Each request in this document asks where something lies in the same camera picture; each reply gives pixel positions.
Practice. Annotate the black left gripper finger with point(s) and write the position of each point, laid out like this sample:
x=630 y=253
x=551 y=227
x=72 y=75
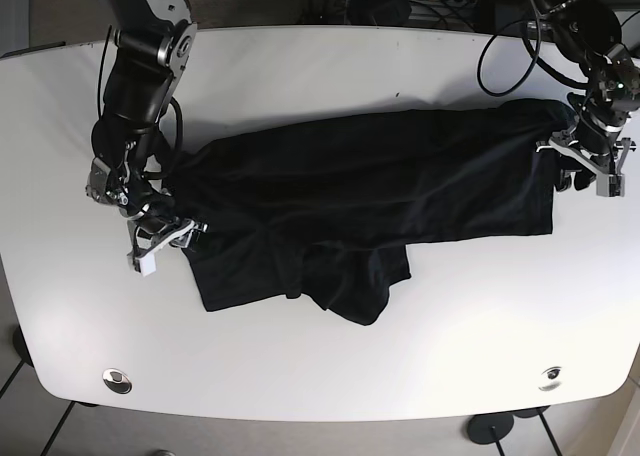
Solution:
x=583 y=179
x=563 y=179

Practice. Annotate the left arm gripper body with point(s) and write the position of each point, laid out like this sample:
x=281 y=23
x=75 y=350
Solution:
x=581 y=148

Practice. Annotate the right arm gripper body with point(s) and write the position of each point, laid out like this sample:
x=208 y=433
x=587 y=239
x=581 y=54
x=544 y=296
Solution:
x=150 y=233

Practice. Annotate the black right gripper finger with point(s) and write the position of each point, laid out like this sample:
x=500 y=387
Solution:
x=188 y=239

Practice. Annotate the black T-shirt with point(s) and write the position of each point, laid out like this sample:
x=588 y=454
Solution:
x=328 y=208

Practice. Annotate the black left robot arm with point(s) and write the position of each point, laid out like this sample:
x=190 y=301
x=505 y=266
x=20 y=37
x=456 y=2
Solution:
x=579 y=44

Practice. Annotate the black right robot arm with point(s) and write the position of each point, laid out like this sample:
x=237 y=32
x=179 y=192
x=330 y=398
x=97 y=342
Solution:
x=137 y=139

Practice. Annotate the left metal table grommet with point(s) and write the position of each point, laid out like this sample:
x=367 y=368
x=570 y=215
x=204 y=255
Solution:
x=117 y=381

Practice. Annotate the metal table grommet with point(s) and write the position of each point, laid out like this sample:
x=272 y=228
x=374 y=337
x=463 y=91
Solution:
x=117 y=381
x=550 y=379

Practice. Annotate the right metal table grommet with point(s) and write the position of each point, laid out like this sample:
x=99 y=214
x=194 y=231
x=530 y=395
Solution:
x=550 y=379

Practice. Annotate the grey sneaker shoe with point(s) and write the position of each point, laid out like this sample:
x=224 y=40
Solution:
x=162 y=452

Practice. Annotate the black round stand base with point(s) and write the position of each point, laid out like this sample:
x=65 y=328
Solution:
x=487 y=429

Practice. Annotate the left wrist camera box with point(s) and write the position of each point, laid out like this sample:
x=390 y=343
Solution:
x=610 y=185

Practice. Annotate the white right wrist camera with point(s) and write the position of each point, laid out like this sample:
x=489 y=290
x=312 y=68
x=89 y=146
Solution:
x=144 y=265

